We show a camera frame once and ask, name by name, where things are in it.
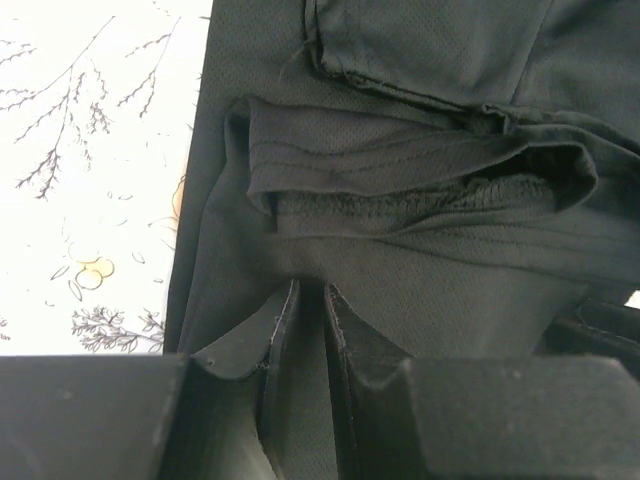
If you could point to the floral patterned table mat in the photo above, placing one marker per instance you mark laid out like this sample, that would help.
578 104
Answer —
98 103

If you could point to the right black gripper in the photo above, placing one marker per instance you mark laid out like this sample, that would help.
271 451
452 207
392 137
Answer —
595 328

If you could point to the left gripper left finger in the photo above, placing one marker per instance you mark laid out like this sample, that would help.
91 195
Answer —
146 416

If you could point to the black t-shirt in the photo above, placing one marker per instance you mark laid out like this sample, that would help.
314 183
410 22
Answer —
462 172

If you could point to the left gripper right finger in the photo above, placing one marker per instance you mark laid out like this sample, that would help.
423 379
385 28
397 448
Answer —
551 416

